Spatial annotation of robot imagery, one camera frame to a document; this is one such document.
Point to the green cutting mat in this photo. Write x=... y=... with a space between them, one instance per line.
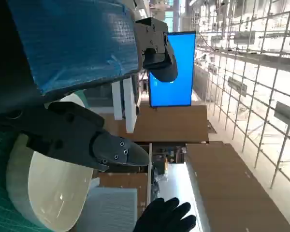
x=0 y=193

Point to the blue monitor screen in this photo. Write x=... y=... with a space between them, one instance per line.
x=181 y=72

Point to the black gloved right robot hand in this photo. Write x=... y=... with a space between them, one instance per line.
x=163 y=215

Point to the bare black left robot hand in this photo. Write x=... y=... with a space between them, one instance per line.
x=70 y=41

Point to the brown wooden desk board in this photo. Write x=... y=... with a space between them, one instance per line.
x=232 y=188
x=174 y=123

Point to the white square plate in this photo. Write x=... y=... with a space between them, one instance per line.
x=55 y=188

